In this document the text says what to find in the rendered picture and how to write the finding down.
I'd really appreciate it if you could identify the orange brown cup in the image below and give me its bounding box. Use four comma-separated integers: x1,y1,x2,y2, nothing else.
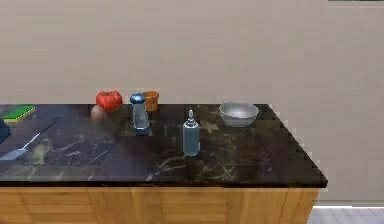
142,90,160,112

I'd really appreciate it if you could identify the green yellow sponge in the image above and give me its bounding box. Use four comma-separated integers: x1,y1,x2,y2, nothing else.
2,105,37,123

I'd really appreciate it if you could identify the pale brown egg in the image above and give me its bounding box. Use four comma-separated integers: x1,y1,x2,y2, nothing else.
90,104,107,122

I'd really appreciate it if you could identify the blue grey pepper mill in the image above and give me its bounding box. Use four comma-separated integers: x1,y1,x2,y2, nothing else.
129,92,152,136

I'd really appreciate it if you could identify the grey spatula with black handle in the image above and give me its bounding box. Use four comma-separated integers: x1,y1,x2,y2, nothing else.
0,120,57,161

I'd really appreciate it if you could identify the red tomato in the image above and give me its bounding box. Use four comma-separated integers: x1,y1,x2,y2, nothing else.
95,90,124,112

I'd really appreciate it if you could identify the wooden counter with dark worktop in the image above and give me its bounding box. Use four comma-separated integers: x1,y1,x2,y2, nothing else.
0,103,329,224

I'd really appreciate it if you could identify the grey metal bowl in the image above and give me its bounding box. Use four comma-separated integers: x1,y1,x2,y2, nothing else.
219,101,260,128

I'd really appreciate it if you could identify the grey soap bottle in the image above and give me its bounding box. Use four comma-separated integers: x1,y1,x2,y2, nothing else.
182,109,201,158

